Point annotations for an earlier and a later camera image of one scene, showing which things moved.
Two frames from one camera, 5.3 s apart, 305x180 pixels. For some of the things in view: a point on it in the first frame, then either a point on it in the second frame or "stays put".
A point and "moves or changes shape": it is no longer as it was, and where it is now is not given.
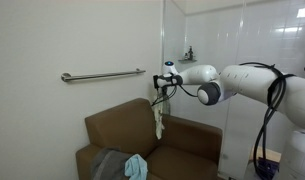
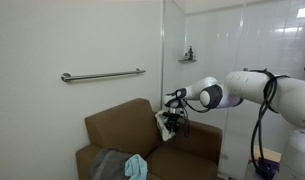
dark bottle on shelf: x=190 y=58 stays put
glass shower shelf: x=185 y=61 stays put
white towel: x=159 y=120 moves or changes shape
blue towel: x=136 y=167 stays put
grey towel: x=110 y=164 stays put
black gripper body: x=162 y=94 → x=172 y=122
